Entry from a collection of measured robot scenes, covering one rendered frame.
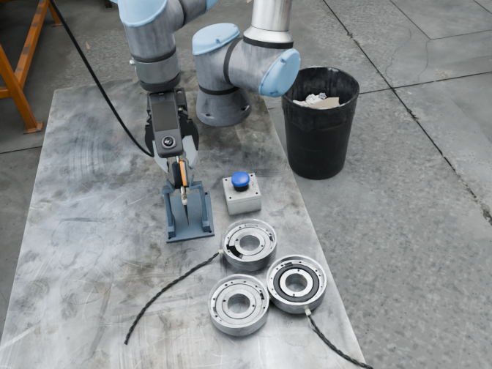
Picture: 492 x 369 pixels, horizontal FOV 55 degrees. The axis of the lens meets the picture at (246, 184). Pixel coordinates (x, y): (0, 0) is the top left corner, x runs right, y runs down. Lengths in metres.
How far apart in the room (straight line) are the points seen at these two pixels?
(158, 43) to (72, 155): 0.56
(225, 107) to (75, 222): 0.46
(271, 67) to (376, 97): 1.78
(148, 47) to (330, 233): 1.39
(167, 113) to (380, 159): 1.66
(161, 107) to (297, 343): 0.46
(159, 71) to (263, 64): 0.34
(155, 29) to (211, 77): 0.43
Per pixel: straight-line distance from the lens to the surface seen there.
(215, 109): 1.21
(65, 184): 1.18
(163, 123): 0.82
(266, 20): 1.07
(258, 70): 1.08
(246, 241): 0.93
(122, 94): 1.44
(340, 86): 2.21
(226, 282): 0.86
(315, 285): 0.85
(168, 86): 0.82
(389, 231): 2.05
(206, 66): 1.16
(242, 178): 0.96
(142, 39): 0.78
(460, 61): 3.24
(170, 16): 0.79
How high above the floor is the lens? 1.53
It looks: 44 degrees down
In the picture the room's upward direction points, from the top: 6 degrees counter-clockwise
